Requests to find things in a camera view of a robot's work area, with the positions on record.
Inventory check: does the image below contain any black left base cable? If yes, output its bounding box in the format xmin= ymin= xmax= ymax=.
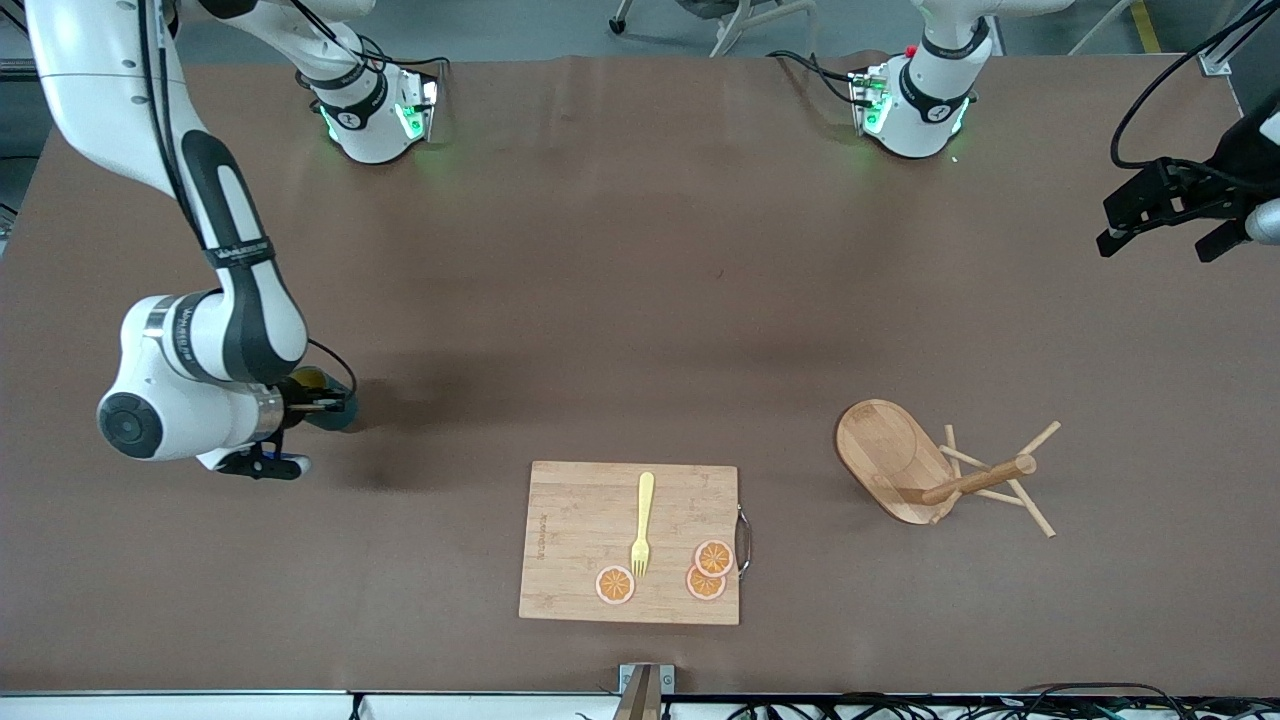
xmin=768 ymin=50 xmax=863 ymax=107

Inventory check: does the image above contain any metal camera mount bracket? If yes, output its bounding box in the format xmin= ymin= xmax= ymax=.
xmin=612 ymin=663 xmax=675 ymax=720

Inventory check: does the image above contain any bamboo cutting board metal handle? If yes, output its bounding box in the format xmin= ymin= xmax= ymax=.
xmin=518 ymin=460 xmax=753 ymax=627

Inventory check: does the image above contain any black cable bundle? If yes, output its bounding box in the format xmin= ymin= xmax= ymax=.
xmin=728 ymin=683 xmax=1280 ymax=720

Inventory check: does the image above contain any teal mug yellow inside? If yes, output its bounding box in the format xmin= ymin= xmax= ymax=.
xmin=288 ymin=366 xmax=359 ymax=433

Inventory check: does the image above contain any black right base cable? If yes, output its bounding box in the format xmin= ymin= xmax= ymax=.
xmin=290 ymin=0 xmax=451 ymax=93

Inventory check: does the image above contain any wooden mug tree rack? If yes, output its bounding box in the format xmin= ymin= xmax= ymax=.
xmin=835 ymin=398 xmax=1062 ymax=539

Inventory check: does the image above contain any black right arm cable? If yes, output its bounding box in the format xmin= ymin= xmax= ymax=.
xmin=135 ymin=0 xmax=359 ymax=401

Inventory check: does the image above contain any aluminium frame post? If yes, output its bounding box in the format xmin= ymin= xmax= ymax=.
xmin=1196 ymin=0 xmax=1280 ymax=77

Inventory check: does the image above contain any black base cable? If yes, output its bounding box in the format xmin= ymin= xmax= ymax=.
xmin=768 ymin=50 xmax=863 ymax=107
xmin=290 ymin=0 xmax=451 ymax=93

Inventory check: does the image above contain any grey office chair base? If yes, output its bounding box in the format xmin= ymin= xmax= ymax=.
xmin=610 ymin=0 xmax=817 ymax=58

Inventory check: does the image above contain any yellow plastic fork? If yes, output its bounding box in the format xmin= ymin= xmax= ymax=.
xmin=630 ymin=472 xmax=657 ymax=579

